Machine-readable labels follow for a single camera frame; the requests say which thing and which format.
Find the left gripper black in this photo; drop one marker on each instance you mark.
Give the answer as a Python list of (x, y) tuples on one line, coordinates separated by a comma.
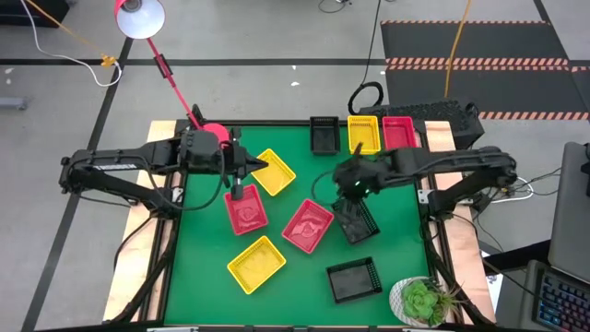
[(198, 152)]

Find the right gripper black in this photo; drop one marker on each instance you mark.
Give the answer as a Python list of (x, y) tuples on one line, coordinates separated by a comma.
[(364, 173)]

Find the yellow plastic basket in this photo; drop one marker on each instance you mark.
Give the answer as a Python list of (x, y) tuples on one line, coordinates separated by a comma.
[(370, 129), (276, 175), (256, 265)]

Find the red plastic basket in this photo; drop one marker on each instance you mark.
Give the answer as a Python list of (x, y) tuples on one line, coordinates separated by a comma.
[(306, 226), (398, 131), (246, 214)]

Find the black plastic basket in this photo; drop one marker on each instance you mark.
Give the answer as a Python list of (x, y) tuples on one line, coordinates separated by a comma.
[(325, 136), (362, 228), (354, 280)]

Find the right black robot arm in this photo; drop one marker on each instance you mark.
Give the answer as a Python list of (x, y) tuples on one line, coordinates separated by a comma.
[(461, 161)]

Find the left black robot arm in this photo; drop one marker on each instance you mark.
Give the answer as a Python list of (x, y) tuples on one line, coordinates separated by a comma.
[(115, 161)]

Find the black perforated computer case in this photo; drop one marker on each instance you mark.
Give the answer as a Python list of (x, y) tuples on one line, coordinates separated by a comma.
[(442, 113)]

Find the green table mat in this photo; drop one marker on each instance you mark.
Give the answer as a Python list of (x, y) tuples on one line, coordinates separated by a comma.
[(207, 276)]

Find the white patterned plant pot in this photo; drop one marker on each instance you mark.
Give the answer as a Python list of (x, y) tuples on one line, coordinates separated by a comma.
[(395, 299)]

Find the green succulent plant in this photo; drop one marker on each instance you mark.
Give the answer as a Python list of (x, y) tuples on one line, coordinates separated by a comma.
[(419, 299)]

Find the wooden table board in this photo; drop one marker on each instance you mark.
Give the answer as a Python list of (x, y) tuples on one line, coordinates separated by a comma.
[(133, 258)]

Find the red desk lamp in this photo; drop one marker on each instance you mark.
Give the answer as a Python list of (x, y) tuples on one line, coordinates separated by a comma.
[(140, 18)]

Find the black striped floor mat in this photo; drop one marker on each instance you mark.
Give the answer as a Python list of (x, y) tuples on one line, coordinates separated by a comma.
[(484, 41)]

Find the grey laptop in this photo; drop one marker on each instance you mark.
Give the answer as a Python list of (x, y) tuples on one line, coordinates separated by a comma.
[(571, 216)]

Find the backlit black keyboard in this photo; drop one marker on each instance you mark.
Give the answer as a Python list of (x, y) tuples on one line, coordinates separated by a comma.
[(562, 304)]

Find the black cabinet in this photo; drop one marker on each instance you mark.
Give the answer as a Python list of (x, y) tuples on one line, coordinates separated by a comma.
[(32, 11)]

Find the black aluminium table frame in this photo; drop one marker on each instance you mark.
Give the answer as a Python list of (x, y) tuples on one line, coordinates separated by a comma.
[(276, 123)]

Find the grey floor bracket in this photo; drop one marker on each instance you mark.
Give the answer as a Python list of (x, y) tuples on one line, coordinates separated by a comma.
[(11, 103)]

